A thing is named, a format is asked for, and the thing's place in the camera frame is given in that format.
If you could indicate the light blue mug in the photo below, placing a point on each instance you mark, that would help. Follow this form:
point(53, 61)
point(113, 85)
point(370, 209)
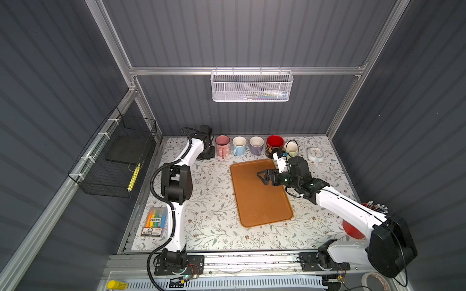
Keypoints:
point(239, 144)

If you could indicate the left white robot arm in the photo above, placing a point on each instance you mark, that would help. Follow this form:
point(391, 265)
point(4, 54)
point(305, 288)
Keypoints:
point(172, 184)

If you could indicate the light green mug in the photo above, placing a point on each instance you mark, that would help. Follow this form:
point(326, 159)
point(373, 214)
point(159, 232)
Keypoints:
point(291, 149)

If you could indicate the yellow ruler in basket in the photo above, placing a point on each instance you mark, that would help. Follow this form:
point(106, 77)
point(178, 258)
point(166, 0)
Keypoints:
point(134, 178)

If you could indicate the highlighter marker pack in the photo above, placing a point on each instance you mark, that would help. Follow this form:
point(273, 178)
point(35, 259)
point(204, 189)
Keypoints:
point(154, 224)

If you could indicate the purple mug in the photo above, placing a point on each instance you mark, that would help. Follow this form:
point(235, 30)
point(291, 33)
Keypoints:
point(256, 145)

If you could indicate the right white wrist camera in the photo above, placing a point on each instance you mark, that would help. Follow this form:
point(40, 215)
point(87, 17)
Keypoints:
point(281, 160)

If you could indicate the red pencil cup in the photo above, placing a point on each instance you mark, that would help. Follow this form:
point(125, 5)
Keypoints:
point(354, 232)

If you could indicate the white wire basket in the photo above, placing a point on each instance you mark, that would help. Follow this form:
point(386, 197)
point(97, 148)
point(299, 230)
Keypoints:
point(248, 87)

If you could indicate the yellow marker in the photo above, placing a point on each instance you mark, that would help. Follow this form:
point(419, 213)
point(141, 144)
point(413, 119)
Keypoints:
point(117, 285)

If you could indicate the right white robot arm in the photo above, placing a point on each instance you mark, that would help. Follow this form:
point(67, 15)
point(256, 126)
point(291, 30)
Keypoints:
point(389, 246)

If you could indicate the black wire basket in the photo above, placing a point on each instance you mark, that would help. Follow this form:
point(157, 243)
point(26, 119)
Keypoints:
point(106, 169)

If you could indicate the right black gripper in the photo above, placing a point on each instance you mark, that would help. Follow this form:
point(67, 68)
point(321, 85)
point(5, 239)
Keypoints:
point(274, 172)

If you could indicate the orange plastic tray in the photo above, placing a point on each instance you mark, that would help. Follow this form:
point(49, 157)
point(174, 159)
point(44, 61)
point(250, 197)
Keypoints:
point(257, 203)

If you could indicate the tape roll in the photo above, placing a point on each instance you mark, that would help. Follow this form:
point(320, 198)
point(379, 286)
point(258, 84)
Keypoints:
point(375, 282)

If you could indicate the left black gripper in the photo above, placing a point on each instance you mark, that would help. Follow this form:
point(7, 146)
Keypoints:
point(210, 154)

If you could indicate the black mug red inside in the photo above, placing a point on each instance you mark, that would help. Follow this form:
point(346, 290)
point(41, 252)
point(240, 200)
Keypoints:
point(274, 144)

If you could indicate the white ribbed cable duct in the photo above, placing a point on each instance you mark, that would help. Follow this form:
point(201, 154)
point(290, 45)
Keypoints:
point(240, 283)

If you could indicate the pink mug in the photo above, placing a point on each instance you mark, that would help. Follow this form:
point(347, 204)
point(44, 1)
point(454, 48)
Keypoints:
point(223, 146)

